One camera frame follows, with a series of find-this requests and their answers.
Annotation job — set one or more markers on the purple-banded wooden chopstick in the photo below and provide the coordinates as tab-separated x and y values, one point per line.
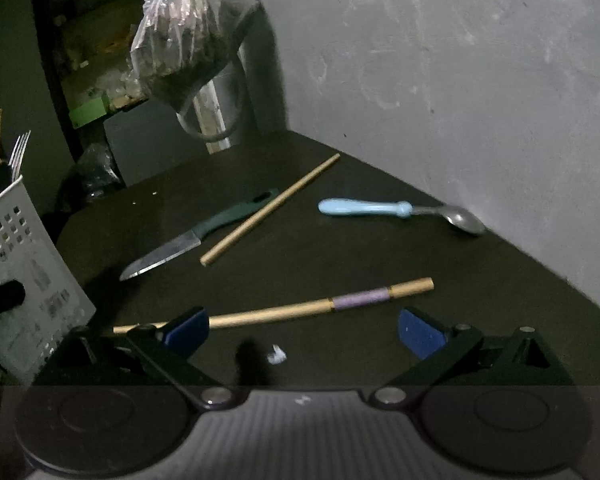
290	307

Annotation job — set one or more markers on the metal fork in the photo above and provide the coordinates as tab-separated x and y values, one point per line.
20	152

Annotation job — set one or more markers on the grey cabinet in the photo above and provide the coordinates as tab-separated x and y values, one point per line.
150	150

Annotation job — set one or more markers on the green box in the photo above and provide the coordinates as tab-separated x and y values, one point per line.
89	112

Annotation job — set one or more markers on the white perforated utensil basket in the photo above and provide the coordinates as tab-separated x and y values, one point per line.
35	270

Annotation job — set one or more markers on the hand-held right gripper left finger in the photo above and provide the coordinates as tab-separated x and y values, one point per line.
187	331

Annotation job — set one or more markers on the clear hanging plastic bag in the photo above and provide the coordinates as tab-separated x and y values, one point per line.
190	35

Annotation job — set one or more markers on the small white scrap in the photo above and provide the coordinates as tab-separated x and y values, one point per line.
276	355

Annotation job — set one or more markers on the clear food bags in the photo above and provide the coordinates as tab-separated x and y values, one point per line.
112	82

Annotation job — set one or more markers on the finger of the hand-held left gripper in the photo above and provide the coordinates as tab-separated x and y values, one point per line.
0	301

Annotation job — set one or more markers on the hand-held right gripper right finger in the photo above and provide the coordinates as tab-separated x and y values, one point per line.
421	339

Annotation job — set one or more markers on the large metal spoon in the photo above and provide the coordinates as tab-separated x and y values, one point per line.
1	180

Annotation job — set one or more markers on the dark wooden shelf cabinet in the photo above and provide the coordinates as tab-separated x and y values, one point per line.
85	45

